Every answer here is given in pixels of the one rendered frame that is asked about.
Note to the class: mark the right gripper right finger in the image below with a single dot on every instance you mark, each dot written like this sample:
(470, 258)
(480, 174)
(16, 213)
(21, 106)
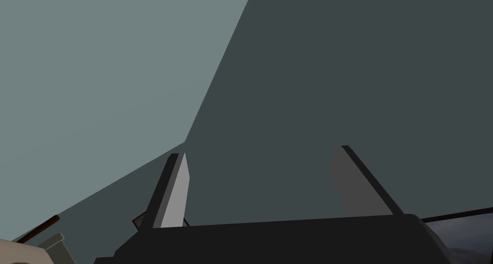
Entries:
(358, 187)

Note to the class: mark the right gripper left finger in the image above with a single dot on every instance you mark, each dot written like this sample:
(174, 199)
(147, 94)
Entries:
(173, 194)

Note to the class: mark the brown wooden rod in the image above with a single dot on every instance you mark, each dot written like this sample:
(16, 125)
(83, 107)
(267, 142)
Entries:
(40, 228)

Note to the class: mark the dark framed wall picture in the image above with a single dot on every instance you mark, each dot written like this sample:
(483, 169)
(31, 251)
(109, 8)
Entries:
(462, 237)

